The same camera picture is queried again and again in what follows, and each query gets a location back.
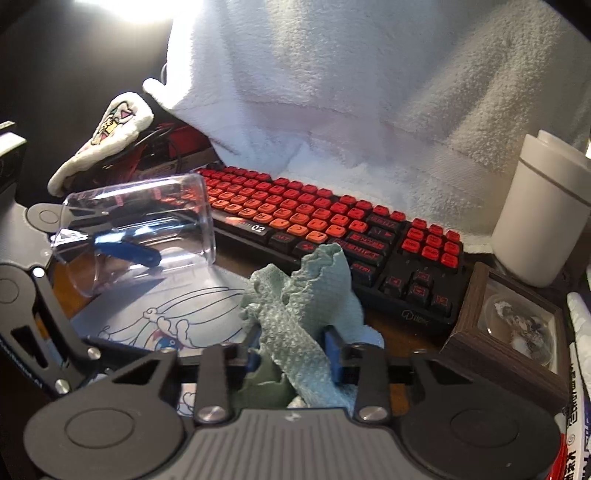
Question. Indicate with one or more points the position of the brown wooden picture frame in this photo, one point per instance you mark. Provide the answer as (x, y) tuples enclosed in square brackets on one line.
[(513, 337)]

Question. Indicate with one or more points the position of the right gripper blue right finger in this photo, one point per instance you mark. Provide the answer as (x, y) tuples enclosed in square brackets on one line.
[(332, 345)]

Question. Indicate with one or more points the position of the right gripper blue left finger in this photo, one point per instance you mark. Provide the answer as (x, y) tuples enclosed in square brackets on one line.
[(252, 347)]

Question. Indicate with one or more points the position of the white marker pen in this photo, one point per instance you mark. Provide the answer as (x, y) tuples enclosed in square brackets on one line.
[(573, 458)]

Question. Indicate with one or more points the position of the teal cleaning cloth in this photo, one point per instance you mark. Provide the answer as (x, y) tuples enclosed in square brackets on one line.
[(292, 311)]

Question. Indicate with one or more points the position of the anime print mouse pad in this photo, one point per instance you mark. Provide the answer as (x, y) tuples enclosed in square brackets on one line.
[(186, 311)]

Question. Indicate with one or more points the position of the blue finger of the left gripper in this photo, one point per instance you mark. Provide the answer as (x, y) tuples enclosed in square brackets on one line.
[(131, 252)]

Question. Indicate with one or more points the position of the clear plastic measuring cup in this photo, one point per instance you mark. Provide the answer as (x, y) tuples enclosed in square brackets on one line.
[(170, 214)]

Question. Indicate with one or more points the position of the red and black keyboard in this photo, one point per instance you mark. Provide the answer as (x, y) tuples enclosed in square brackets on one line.
[(407, 266)]

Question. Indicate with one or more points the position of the white embroidered plush cloth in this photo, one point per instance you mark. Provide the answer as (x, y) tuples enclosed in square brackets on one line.
[(126, 116)]

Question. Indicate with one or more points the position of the large white towel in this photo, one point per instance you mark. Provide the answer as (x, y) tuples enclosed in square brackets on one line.
[(422, 106)]

